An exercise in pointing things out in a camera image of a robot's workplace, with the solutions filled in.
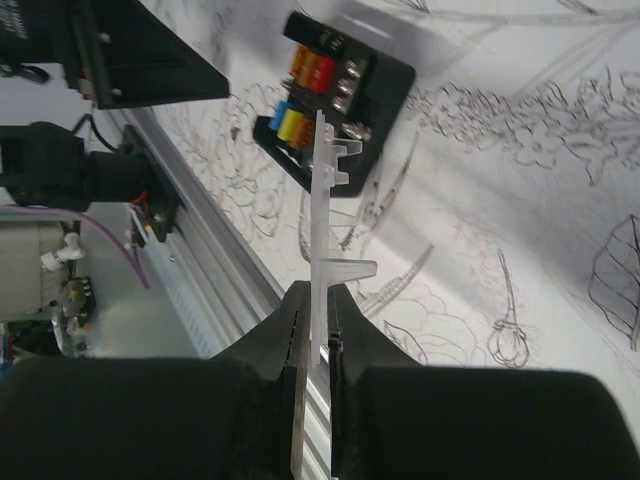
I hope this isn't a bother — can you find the aluminium mounting rail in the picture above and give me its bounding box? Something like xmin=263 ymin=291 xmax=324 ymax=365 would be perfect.
xmin=107 ymin=107 xmax=334 ymax=480

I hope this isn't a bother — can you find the left green controller board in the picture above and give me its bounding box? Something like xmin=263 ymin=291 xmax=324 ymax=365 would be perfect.
xmin=52 ymin=276 xmax=96 ymax=341

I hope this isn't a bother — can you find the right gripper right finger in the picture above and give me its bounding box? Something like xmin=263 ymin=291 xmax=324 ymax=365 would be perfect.
xmin=328 ymin=285 xmax=639 ymax=479

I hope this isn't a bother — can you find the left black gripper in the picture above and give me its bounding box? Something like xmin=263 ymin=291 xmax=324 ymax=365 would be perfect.
xmin=1 ymin=1 xmax=230 ymax=110

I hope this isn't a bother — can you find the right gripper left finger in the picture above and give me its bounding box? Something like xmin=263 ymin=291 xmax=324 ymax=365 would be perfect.
xmin=1 ymin=281 xmax=310 ymax=479

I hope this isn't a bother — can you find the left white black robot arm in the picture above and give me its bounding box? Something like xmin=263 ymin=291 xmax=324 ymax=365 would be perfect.
xmin=1 ymin=1 xmax=229 ymax=212

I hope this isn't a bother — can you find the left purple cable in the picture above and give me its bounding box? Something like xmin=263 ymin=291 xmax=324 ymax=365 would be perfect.
xmin=0 ymin=202 xmax=151 ymax=290

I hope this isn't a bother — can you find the slotted grey cable duct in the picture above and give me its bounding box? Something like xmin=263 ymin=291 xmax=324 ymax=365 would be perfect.
xmin=145 ymin=238 xmax=213 ymax=358

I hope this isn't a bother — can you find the black fuse box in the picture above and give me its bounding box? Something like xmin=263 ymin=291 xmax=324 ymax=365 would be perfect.
xmin=253 ymin=12 xmax=416 ymax=198

